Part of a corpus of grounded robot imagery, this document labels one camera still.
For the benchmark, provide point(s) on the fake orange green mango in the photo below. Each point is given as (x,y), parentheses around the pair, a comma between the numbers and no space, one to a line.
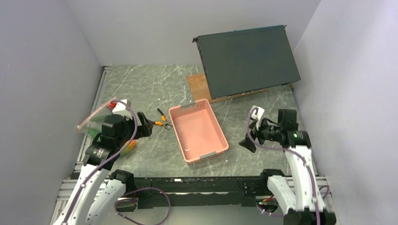
(128,149)

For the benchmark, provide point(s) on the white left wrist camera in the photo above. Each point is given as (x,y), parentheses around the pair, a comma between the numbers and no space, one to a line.
(119,108)

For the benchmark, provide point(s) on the aluminium side rail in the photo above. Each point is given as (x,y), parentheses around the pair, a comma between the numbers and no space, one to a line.
(90,127)

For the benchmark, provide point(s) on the brown wooden board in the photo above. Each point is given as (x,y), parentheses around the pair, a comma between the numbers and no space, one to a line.
(200,90)

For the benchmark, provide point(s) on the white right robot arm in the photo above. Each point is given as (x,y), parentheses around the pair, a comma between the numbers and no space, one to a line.
(303,204)

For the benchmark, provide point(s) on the pink plastic basket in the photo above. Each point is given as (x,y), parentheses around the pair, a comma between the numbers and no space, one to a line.
(198,131)

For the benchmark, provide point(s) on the orange handled pliers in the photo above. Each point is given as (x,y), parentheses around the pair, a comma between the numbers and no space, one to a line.
(163,123)

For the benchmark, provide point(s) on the dark grey metal chassis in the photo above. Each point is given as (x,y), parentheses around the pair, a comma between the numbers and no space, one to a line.
(242,61)

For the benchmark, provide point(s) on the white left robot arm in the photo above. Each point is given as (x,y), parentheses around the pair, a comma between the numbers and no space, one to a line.
(97,187)

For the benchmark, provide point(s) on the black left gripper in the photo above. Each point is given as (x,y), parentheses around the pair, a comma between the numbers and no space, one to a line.
(144,129)

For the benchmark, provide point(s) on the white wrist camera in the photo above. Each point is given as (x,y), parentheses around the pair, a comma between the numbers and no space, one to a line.
(119,108)
(258,113)

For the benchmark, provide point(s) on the clear zip top bag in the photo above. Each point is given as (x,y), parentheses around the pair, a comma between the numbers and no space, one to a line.
(109,128)

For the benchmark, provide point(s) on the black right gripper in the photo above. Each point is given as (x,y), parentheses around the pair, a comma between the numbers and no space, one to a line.
(256,131)

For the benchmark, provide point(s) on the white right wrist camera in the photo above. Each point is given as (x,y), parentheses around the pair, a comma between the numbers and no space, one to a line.
(258,113)

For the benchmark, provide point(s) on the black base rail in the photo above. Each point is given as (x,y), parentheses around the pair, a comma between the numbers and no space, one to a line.
(245,191)

